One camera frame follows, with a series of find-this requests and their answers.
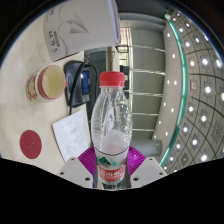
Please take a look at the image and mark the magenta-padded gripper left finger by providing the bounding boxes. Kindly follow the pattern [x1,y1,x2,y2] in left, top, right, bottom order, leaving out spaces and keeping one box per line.
[56,145,100,190]

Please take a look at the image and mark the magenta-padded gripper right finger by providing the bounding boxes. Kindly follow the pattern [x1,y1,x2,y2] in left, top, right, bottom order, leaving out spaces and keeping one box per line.
[125,145,168,190]

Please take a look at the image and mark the clear red-capped water bottle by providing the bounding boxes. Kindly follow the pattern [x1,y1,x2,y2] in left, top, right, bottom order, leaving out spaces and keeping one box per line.
[90,70,134,190]

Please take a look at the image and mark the white printed paper sheet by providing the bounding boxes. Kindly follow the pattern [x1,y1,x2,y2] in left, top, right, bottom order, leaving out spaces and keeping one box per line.
[51,109,93,163]

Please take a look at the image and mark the flat round red coaster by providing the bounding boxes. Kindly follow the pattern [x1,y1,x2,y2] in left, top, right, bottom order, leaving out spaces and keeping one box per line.
[19,129,43,160]

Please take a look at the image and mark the black desk console with screen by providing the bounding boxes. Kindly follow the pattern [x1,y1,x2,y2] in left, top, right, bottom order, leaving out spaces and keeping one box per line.
[63,59,93,109]

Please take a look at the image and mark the red floral mug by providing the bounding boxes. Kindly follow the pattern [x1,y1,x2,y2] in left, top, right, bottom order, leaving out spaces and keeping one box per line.
[25,64,68,104]

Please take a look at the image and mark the ceiling lights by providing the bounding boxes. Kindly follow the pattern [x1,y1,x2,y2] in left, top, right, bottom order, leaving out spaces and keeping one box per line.
[163,9,224,174]

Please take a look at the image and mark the white paper carton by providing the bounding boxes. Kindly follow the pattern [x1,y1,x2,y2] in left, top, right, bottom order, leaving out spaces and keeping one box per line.
[42,0,122,63]

